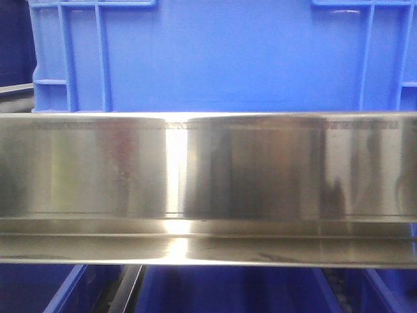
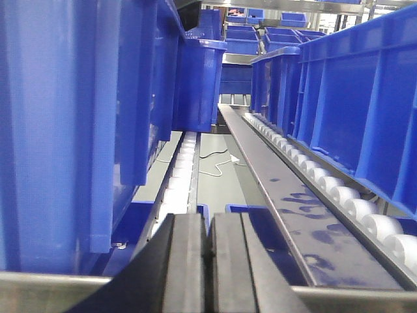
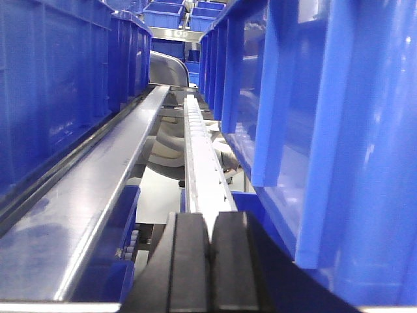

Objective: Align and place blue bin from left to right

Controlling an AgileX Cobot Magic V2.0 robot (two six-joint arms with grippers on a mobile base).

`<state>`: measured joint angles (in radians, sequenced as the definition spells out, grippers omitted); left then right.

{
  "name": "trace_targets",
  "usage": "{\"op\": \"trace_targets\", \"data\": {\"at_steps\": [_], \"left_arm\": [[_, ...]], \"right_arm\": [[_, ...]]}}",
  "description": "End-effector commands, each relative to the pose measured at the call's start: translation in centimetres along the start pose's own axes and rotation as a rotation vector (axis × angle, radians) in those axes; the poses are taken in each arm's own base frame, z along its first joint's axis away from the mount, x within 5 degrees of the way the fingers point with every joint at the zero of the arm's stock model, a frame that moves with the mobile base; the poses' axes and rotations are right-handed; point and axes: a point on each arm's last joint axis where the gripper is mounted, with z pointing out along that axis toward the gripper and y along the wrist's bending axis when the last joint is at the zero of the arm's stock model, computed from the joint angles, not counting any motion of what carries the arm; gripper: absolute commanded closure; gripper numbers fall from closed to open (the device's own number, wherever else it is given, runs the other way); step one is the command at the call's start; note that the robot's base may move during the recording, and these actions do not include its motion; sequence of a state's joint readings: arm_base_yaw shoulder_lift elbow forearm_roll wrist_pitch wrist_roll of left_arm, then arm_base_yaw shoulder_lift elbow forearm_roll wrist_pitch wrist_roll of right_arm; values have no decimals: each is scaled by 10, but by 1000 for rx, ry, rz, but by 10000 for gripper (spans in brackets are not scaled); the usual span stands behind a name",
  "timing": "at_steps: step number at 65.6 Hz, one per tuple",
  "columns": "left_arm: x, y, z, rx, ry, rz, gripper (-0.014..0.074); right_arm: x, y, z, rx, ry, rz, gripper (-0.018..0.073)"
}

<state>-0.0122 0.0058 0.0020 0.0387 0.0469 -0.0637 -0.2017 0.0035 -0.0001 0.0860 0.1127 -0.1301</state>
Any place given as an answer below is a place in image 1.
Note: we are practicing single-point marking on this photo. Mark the blue bin lower right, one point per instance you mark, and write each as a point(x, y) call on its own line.
point(381, 290)

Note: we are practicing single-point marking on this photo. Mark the dark blue bin upper left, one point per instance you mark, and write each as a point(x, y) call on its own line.
point(18, 59)

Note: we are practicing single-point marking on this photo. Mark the blue bin lower left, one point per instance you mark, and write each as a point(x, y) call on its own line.
point(54, 288)

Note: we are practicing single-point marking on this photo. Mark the blue bin lower centre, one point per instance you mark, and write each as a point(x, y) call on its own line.
point(235, 289)

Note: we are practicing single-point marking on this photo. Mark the large blue plastic bin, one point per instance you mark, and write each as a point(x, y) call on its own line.
point(224, 56)

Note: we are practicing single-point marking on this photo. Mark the stainless steel shelf rail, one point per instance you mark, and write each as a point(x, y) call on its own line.
point(326, 189)

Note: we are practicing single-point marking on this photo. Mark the metal roller track divider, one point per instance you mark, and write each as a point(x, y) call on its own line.
point(122, 294)

